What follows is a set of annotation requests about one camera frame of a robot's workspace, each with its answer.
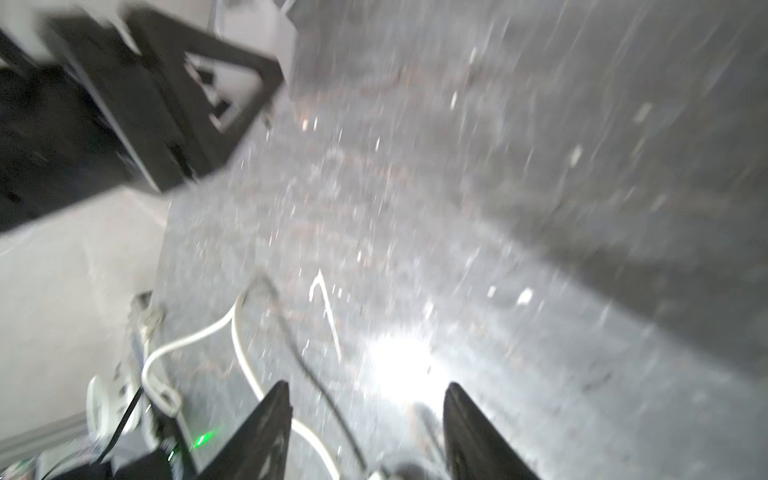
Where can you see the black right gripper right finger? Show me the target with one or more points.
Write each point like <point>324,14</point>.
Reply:
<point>474,447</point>

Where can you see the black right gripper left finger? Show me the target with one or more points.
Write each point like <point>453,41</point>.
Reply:
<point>258,449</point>

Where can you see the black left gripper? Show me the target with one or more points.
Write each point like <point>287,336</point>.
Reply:
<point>56,148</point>

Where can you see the white power plug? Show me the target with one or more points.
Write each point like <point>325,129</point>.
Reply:
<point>108,397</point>

